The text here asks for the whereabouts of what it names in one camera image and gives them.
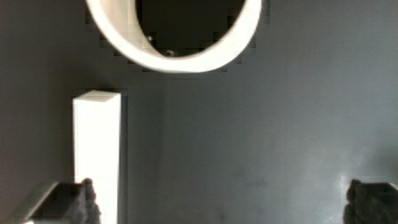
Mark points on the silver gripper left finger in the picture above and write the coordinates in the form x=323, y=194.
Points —
x=63, y=204

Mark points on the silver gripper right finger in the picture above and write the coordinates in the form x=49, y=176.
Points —
x=372, y=203

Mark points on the white lamp shade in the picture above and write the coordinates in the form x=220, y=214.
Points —
x=116, y=19

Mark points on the white U-shaped fence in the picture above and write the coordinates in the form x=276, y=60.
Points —
x=97, y=146

